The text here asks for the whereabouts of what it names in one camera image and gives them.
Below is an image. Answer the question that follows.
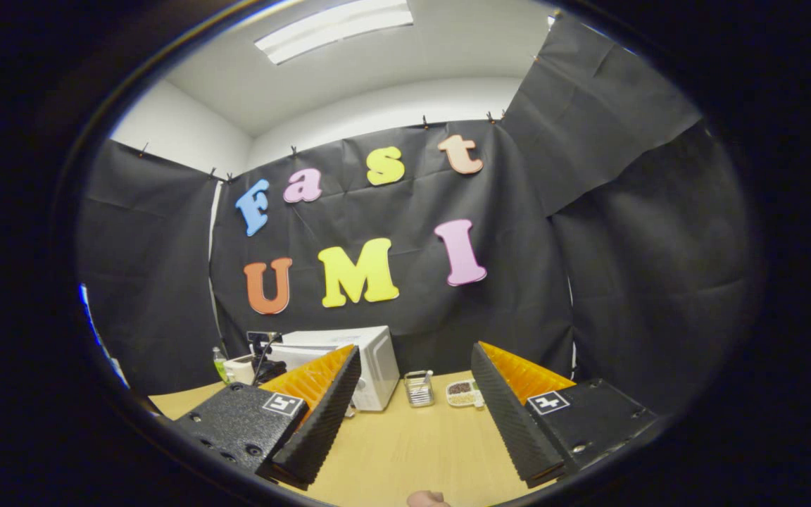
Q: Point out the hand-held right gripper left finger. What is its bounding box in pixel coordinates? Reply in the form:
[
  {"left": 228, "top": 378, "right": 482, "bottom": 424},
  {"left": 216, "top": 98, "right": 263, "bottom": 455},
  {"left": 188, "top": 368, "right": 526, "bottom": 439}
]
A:
[{"left": 173, "top": 345, "right": 363, "bottom": 492}]

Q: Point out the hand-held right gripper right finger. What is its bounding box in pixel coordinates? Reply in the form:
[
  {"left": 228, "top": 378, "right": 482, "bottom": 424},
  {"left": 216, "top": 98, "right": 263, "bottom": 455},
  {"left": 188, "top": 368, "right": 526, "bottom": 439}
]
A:
[{"left": 471, "top": 341, "right": 660, "bottom": 488}]

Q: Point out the white microwave oven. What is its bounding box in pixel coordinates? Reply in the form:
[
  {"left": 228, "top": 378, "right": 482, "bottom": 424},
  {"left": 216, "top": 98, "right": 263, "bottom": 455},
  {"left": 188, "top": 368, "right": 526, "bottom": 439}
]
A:
[{"left": 265, "top": 325, "right": 401, "bottom": 412}]

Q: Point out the white toaster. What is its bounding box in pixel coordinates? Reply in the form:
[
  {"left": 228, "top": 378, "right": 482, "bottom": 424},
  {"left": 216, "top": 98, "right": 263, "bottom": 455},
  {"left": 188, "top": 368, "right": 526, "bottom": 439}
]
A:
[{"left": 224, "top": 354, "right": 257, "bottom": 386}]

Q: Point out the white sectioned dish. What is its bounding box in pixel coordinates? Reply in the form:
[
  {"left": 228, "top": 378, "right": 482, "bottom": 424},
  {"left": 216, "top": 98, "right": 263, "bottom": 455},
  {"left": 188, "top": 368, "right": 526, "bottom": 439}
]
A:
[{"left": 445, "top": 378, "right": 485, "bottom": 409}]

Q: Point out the black backdrop cloth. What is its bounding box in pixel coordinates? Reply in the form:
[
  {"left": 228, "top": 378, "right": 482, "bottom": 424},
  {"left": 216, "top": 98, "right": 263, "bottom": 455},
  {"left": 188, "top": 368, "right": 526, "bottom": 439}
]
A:
[{"left": 75, "top": 11, "right": 758, "bottom": 416}]

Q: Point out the metal wire basket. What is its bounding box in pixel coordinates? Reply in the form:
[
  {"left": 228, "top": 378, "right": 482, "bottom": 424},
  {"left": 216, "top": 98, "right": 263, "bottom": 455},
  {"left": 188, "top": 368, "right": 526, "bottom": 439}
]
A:
[{"left": 403, "top": 370, "right": 436, "bottom": 408}]

